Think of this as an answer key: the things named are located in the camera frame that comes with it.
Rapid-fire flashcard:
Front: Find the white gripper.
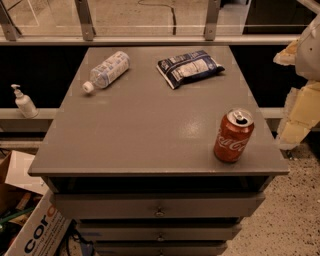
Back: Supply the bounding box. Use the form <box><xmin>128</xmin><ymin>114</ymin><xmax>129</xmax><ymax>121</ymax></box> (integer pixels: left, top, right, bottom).
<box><xmin>273</xmin><ymin>13</ymin><xmax>320</xmax><ymax>150</ymax></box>

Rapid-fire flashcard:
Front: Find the red Coca-Cola can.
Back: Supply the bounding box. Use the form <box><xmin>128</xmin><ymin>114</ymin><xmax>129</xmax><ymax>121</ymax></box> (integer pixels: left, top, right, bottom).
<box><xmin>213</xmin><ymin>108</ymin><xmax>254</xmax><ymax>163</ymax></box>

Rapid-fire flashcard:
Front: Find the blue chip bag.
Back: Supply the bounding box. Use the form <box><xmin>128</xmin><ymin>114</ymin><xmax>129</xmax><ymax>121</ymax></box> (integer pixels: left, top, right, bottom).
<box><xmin>156</xmin><ymin>50</ymin><xmax>225</xmax><ymax>90</ymax></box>

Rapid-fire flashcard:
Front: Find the grey drawer cabinet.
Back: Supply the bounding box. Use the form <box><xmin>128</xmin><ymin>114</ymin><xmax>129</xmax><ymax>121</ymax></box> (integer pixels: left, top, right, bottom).
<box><xmin>27</xmin><ymin>45</ymin><xmax>290</xmax><ymax>256</ymax></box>

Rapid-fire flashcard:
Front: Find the clear plastic water bottle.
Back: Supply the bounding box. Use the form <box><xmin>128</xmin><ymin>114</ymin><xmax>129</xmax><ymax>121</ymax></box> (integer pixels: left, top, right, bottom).
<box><xmin>82</xmin><ymin>51</ymin><xmax>130</xmax><ymax>93</ymax></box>

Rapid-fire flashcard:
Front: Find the bottom grey drawer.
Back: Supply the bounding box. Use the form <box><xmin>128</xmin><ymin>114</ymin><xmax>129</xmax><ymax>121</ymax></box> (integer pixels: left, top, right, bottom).
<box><xmin>94</xmin><ymin>241</ymin><xmax>227</xmax><ymax>256</ymax></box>

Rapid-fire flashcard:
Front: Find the grey drawer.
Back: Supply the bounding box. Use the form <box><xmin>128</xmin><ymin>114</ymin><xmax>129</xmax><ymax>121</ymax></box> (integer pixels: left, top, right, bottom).
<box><xmin>53</xmin><ymin>193</ymin><xmax>265</xmax><ymax>219</ymax></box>
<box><xmin>94</xmin><ymin>241</ymin><xmax>227</xmax><ymax>256</ymax></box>
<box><xmin>77</xmin><ymin>223</ymin><xmax>241</xmax><ymax>242</ymax></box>

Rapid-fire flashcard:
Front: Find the middle grey drawer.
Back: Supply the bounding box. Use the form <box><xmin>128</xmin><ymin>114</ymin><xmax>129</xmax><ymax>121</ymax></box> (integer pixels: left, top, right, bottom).
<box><xmin>77</xmin><ymin>223</ymin><xmax>241</xmax><ymax>242</ymax></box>

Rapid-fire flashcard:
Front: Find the top grey drawer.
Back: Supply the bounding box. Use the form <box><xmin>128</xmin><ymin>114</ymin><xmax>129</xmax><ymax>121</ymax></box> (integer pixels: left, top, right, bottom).
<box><xmin>53</xmin><ymin>193</ymin><xmax>265</xmax><ymax>219</ymax></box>

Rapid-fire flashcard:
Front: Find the white pump dispenser bottle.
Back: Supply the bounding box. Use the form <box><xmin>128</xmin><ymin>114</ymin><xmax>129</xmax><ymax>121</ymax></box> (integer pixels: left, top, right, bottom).
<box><xmin>11</xmin><ymin>84</ymin><xmax>38</xmax><ymax>118</ymax></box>

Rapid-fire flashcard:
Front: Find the cardboard box with lettering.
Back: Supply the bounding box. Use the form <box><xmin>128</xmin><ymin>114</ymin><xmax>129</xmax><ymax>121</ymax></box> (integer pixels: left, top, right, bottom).
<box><xmin>0</xmin><ymin>151</ymin><xmax>70</xmax><ymax>256</ymax></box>

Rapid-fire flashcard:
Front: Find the right metal railing bracket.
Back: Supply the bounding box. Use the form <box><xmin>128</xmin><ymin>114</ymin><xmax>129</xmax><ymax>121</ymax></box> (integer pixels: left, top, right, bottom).
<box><xmin>204</xmin><ymin>0</ymin><xmax>221</xmax><ymax>41</ymax></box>

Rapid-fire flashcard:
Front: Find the metal railing bracket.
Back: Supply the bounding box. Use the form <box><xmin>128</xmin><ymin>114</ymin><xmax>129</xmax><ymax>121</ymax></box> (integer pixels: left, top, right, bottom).
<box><xmin>0</xmin><ymin>0</ymin><xmax>21</xmax><ymax>41</ymax></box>
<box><xmin>204</xmin><ymin>0</ymin><xmax>221</xmax><ymax>41</ymax></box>
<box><xmin>74</xmin><ymin>0</ymin><xmax>96</xmax><ymax>41</ymax></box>

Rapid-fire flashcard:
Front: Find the black floor cable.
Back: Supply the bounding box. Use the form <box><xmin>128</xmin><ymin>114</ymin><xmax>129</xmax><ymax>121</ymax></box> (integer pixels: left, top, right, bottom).
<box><xmin>137</xmin><ymin>0</ymin><xmax>178</xmax><ymax>36</ymax></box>

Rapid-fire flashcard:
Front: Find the middle metal railing bracket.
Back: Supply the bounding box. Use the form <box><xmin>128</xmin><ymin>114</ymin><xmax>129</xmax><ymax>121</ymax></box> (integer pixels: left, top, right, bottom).
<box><xmin>74</xmin><ymin>0</ymin><xmax>96</xmax><ymax>41</ymax></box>

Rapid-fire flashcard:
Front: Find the left metal railing bracket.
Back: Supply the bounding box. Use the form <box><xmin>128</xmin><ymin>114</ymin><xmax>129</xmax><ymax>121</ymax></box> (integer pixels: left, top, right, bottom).
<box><xmin>0</xmin><ymin>0</ymin><xmax>21</xmax><ymax>41</ymax></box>

